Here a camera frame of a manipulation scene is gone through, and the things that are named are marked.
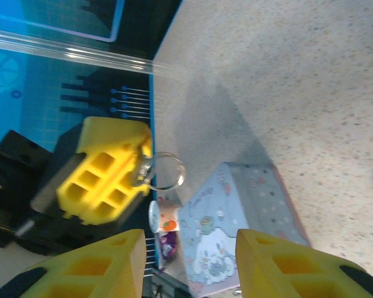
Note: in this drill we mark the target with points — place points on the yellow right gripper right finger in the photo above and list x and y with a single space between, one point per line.
285 273

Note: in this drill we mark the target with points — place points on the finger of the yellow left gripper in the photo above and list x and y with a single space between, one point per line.
128 198
111 133

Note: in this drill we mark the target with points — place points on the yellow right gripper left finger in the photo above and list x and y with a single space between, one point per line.
80 270

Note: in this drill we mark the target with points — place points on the purple patterned small packet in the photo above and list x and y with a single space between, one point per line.
167 245

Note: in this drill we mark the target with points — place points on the aluminium frame post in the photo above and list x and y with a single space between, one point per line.
80 56

